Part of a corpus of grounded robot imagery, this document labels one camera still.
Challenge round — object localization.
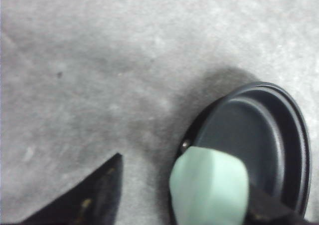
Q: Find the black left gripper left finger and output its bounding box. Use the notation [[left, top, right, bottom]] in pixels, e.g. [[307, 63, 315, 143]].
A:
[[21, 153, 123, 225]]

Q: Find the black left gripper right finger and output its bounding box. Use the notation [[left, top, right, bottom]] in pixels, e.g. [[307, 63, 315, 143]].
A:
[[246, 185, 309, 225]]

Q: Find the black frying pan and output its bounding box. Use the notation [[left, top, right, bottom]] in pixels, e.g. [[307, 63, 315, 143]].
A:
[[169, 82, 311, 225]]

